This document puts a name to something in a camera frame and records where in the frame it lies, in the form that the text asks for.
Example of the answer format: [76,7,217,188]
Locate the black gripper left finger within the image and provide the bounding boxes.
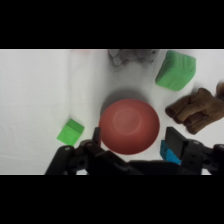
[91,126,103,150]

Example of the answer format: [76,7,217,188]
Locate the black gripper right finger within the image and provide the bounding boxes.
[165,126,190,162]

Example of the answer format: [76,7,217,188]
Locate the green triangle block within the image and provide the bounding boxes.
[155,50,197,92]

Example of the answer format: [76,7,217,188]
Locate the pink bowl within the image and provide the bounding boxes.
[98,98,161,156]

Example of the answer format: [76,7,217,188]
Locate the blue block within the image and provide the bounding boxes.
[160,139,183,166]

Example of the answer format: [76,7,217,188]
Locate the small green cube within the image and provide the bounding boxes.
[56,118,86,147]

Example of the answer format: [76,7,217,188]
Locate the brown plush toy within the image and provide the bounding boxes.
[164,82,224,135]

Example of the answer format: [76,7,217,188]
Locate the white toy with red top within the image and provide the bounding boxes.
[107,49,160,73]

